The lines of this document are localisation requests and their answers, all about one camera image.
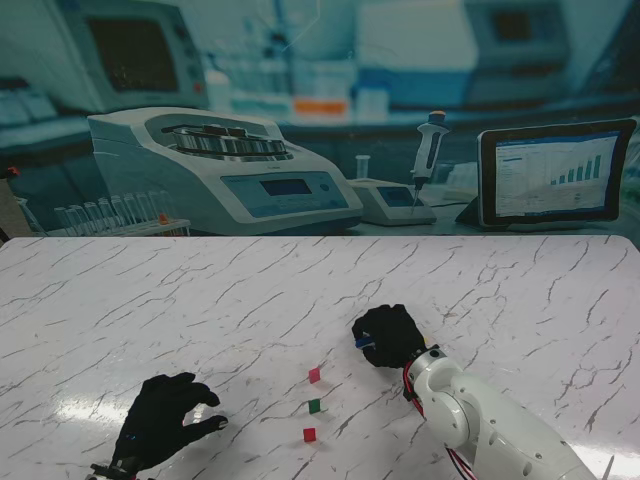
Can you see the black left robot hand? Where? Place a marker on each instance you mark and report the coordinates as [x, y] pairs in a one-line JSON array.
[[152, 422]]

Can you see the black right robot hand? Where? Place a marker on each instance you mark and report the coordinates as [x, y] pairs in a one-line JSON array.
[[395, 335]]

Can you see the blue domino block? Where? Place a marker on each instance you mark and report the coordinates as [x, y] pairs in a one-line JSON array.
[[364, 342]]

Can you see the pink domino block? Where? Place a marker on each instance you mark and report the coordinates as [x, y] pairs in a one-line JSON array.
[[314, 376]]

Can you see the green domino block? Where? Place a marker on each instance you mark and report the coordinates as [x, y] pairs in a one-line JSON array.
[[315, 406]]

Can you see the red domino block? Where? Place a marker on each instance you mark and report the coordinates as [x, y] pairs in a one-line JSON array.
[[310, 435]]

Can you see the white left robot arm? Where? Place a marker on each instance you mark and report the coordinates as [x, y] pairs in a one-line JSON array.
[[115, 472]]

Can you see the printed laboratory backdrop banner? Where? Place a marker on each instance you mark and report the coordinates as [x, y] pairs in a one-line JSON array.
[[320, 100]]

